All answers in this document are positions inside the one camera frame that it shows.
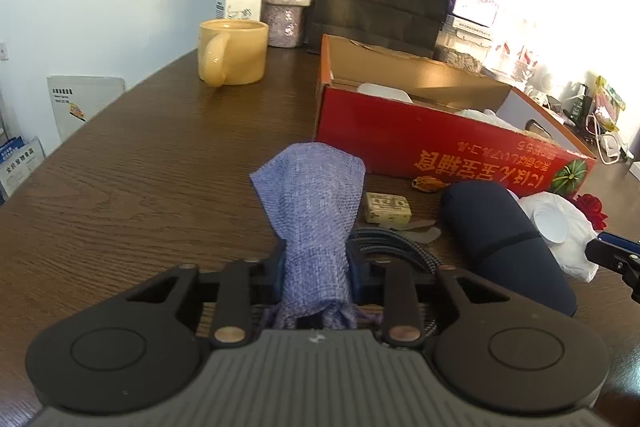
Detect small amber hair clip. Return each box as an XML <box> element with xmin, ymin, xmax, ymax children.
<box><xmin>411</xmin><ymin>176</ymin><xmax>448</xmax><ymax>193</ymax></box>

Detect white plastic bag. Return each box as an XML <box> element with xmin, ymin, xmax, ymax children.
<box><xmin>518</xmin><ymin>192</ymin><xmax>598</xmax><ymax>283</ymax></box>

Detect white flat box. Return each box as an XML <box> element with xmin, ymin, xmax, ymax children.
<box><xmin>442</xmin><ymin>14</ymin><xmax>491</xmax><ymax>42</ymax></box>

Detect purple woven drawstring pouch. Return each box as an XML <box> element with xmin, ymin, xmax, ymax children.
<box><xmin>250</xmin><ymin>142</ymin><xmax>366</xmax><ymax>329</ymax></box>

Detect red fabric rose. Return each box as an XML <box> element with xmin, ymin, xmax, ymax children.
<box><xmin>572</xmin><ymin>194</ymin><xmax>608</xmax><ymax>232</ymax></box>

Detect red cardboard box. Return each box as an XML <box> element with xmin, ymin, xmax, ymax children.
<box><xmin>314</xmin><ymin>35</ymin><xmax>596</xmax><ymax>197</ymax></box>

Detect yellow ceramic mug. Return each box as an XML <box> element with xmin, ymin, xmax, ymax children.
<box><xmin>198</xmin><ymin>20</ymin><xmax>269</xmax><ymax>88</ymax></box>

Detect colourful snack packet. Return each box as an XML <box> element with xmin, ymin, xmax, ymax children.
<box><xmin>593</xmin><ymin>76</ymin><xmax>626</xmax><ymax>132</ymax></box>

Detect white charger and cables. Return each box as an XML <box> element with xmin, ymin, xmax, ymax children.
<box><xmin>544</xmin><ymin>91</ymin><xmax>640</xmax><ymax>180</ymax></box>

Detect blue white booklet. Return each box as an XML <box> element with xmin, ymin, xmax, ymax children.
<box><xmin>1</xmin><ymin>136</ymin><xmax>46</xmax><ymax>202</ymax></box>

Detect small white fan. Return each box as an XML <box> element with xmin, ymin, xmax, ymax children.
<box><xmin>524</xmin><ymin>67</ymin><xmax>553</xmax><ymax>105</ymax></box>

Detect iridescent clear plastic bag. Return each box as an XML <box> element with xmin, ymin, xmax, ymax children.
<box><xmin>456</xmin><ymin>109</ymin><xmax>520</xmax><ymax>132</ymax></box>

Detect white leaflet by wall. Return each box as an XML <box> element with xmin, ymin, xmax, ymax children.
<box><xmin>47</xmin><ymin>75</ymin><xmax>126</xmax><ymax>142</ymax></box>

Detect white round cap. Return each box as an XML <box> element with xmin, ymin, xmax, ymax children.
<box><xmin>532</xmin><ymin>204</ymin><xmax>568</xmax><ymax>245</ymax></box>

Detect clear jar of seeds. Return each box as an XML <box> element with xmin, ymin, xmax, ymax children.
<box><xmin>434</xmin><ymin>43</ymin><xmax>487</xmax><ymax>74</ymax></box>

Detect dark navy pouch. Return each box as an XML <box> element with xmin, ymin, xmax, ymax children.
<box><xmin>440</xmin><ymin>180</ymin><xmax>577</xmax><ymax>317</ymax></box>

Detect small beige printed packet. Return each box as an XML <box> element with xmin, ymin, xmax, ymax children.
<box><xmin>364</xmin><ymin>192</ymin><xmax>412</xmax><ymax>225</ymax></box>

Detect pack of water bottles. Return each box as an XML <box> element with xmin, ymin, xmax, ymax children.
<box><xmin>488</xmin><ymin>20</ymin><xmax>538</xmax><ymax>82</ymax></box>

